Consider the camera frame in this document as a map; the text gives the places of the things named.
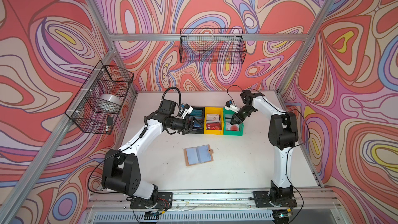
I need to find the yellow plastic bin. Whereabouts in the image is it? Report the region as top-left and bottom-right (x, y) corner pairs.
(204, 107), (224, 135)

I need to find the black plastic bin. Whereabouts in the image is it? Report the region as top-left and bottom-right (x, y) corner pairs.
(181, 106), (205, 135)

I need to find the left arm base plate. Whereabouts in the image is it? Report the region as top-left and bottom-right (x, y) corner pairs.
(126, 191), (173, 211)

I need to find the left wire basket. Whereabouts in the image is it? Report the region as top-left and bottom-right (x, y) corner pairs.
(65, 61), (134, 135)

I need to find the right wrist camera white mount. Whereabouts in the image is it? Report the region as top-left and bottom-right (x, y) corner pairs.
(224, 100), (240, 113)

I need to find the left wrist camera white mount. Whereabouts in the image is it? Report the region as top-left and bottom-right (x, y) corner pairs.
(179, 104), (193, 119)

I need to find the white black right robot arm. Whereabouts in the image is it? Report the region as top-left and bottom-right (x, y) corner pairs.
(230, 89), (299, 192)

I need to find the aluminium rail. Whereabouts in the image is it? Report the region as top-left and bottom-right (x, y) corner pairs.
(80, 188), (350, 224)

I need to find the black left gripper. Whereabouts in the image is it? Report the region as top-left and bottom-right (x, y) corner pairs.
(167, 117), (203, 135)

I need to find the teal card in black bin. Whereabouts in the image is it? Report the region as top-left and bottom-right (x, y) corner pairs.
(190, 108), (204, 117)

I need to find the black corrugated cable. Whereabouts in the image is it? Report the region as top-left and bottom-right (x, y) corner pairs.
(162, 86), (182, 110)

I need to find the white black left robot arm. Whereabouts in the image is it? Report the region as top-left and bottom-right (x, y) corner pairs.
(102, 100), (194, 201)

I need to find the green plastic bin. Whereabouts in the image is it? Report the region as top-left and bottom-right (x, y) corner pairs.
(223, 109), (244, 136)

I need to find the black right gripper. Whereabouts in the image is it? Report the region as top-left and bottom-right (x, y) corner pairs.
(230, 105), (256, 124)

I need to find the wire basket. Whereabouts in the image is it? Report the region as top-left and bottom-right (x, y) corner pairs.
(179, 27), (247, 64)
(65, 61), (134, 135)

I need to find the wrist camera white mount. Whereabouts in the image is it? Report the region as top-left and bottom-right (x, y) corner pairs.
(179, 104), (193, 119)
(224, 100), (240, 113)

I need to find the tan card holder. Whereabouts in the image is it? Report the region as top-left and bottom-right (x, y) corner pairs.
(183, 145), (214, 167)

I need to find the white tape roll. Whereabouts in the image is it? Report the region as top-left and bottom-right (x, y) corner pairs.
(100, 93), (122, 105)

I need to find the back wire basket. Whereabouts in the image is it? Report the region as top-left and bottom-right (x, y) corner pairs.
(179, 27), (247, 64)

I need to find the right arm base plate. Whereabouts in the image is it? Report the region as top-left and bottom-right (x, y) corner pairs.
(252, 188), (297, 208)

